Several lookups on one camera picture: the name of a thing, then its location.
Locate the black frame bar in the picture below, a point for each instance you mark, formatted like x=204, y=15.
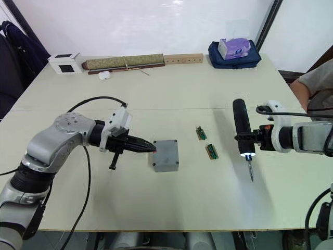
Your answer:
x=26, y=20
x=268, y=23

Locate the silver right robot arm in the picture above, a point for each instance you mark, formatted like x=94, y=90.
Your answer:
x=307, y=138

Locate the grey rounded shape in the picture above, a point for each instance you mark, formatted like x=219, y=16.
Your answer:
x=201, y=242
x=126, y=242

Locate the dark navy jacket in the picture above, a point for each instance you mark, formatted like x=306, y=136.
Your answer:
x=23, y=52

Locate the dark brown wooden rod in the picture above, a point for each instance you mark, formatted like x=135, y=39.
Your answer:
x=104, y=70

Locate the rolled green gold scroll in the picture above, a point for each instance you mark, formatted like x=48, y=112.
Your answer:
x=117, y=61

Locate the navy blue fabric bag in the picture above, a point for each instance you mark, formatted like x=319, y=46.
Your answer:
x=239, y=62

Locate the dark brown furniture edge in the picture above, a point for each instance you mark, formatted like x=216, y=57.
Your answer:
x=290, y=76

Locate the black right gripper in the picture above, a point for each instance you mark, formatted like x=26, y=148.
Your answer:
x=265, y=139

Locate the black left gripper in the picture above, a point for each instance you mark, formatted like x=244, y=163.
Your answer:
x=117, y=144

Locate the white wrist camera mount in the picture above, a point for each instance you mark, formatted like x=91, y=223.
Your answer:
x=278, y=114
x=118, y=118

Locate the black electric screwdriver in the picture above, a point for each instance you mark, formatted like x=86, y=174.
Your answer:
x=240, y=117

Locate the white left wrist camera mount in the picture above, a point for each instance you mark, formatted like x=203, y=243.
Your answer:
x=118, y=118

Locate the grey plastic junction box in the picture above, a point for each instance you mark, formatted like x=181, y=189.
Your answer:
x=165, y=168

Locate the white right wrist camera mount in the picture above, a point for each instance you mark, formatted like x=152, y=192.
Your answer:
x=278, y=114

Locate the small white earbud case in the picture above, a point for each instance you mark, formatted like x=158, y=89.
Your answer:
x=104, y=75

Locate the white box with black squares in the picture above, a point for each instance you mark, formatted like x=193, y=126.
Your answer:
x=65, y=63

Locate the wooden block with holes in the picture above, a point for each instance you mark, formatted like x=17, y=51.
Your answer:
x=183, y=58

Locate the grey plastic box lid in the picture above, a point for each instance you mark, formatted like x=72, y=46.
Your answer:
x=166, y=152

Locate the purple tissue pack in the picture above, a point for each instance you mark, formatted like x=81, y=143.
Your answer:
x=234, y=49

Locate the small green terminal block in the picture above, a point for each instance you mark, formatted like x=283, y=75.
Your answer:
x=201, y=133
x=212, y=151

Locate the black table frame leg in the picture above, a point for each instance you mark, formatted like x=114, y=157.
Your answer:
x=244, y=242

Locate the person in grey shirt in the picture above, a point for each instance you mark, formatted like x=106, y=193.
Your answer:
x=322, y=78

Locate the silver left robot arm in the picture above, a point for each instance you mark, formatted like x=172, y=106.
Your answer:
x=65, y=127

